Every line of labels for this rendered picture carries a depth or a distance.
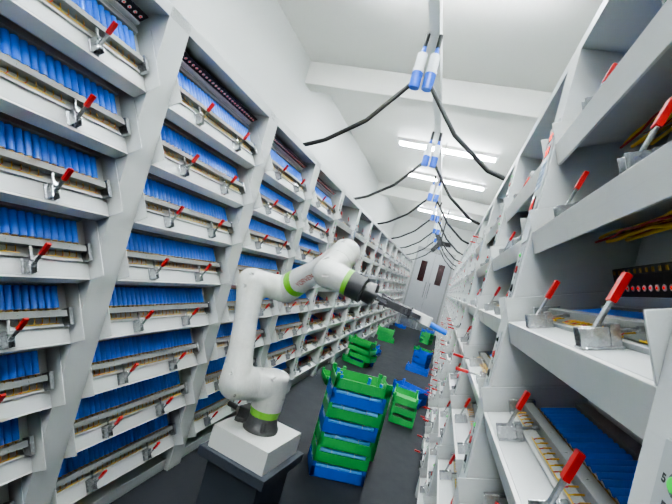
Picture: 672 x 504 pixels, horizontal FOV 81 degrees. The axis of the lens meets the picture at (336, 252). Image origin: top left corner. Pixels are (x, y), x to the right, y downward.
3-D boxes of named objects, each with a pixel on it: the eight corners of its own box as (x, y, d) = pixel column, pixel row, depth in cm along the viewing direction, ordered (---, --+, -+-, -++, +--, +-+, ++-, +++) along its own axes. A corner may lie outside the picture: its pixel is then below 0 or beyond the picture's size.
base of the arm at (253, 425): (216, 412, 168) (220, 398, 168) (241, 406, 180) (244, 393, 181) (261, 440, 154) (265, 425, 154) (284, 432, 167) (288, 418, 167)
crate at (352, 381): (333, 387, 209) (337, 372, 209) (329, 375, 229) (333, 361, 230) (386, 400, 213) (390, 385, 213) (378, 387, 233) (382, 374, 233)
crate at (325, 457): (313, 460, 208) (317, 445, 208) (311, 442, 228) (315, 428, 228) (366, 472, 211) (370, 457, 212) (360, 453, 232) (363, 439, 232)
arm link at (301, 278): (301, 298, 165) (284, 278, 163) (315, 282, 173) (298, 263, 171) (357, 268, 139) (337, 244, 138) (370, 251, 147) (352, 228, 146)
